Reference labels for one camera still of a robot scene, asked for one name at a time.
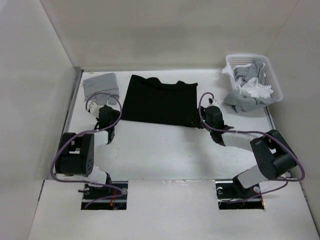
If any folded grey tank top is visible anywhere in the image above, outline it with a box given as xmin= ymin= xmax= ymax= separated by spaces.
xmin=82 ymin=72 xmax=120 ymax=106

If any white tank top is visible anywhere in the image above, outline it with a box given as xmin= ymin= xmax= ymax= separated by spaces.
xmin=221 ymin=63 xmax=274 ymax=99

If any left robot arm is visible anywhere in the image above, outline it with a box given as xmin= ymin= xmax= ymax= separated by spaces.
xmin=54 ymin=102 xmax=122 ymax=200

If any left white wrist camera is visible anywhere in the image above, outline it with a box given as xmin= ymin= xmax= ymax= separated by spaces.
xmin=88 ymin=101 xmax=101 ymax=118

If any grey tank top in basket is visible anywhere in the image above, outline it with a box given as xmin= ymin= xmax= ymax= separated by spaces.
xmin=224 ymin=58 xmax=275 ymax=113

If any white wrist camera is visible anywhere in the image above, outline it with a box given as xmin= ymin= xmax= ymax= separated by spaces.
xmin=88 ymin=101 xmax=101 ymax=118
xmin=208 ymin=98 xmax=219 ymax=107

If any black tank top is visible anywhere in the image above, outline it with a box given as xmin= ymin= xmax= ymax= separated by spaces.
xmin=121 ymin=74 xmax=198 ymax=128

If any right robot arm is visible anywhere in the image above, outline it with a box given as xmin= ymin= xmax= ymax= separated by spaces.
xmin=192 ymin=105 xmax=297 ymax=198

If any white plastic basket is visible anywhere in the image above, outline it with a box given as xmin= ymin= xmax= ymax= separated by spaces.
xmin=225 ymin=53 xmax=284 ymax=102

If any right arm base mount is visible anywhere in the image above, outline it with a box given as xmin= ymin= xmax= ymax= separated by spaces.
xmin=215 ymin=180 xmax=265 ymax=210

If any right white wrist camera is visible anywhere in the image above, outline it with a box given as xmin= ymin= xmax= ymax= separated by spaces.
xmin=208 ymin=98 xmax=219 ymax=107

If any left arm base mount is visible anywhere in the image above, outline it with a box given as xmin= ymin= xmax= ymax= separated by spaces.
xmin=78 ymin=181 xmax=128 ymax=211

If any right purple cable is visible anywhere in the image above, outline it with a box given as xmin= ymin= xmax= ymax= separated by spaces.
xmin=198 ymin=92 xmax=306 ymax=205

